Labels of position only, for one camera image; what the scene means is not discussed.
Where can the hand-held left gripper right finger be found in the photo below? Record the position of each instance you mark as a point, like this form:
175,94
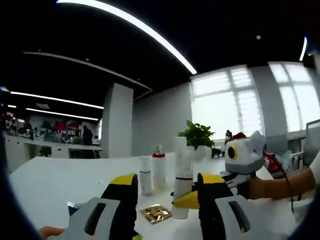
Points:
210,215

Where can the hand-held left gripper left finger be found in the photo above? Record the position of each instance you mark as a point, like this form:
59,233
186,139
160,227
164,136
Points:
125,212

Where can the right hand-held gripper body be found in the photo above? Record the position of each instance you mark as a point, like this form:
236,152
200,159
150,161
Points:
247,157

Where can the white bottle with dark band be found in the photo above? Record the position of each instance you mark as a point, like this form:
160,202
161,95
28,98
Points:
183,186

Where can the white bottle with red cap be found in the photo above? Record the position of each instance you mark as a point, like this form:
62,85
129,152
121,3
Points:
159,172

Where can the small white tube bottle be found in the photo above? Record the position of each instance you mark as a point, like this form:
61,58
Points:
145,165

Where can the person's right hand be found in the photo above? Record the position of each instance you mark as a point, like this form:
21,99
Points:
258,188

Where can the person's left hand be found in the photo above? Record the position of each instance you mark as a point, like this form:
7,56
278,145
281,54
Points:
52,233

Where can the red snack packet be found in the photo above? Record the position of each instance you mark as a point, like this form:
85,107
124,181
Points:
272,162

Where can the gold foil sachet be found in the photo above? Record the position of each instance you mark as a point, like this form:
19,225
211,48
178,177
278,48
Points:
155,213

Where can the potted green plant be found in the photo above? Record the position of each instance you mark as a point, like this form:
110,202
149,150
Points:
197,135

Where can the bright window with blinds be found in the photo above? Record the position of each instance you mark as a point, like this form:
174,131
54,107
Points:
225,105
300,100

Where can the white square pillar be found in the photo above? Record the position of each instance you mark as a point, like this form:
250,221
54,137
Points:
117,120

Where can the long white office counter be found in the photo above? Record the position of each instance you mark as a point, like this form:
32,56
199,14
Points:
37,147

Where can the straight ceiling light strip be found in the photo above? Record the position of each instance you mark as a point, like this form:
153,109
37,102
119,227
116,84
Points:
57,99
62,114

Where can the long curved ceiling light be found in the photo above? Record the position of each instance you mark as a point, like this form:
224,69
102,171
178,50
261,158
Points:
140,23

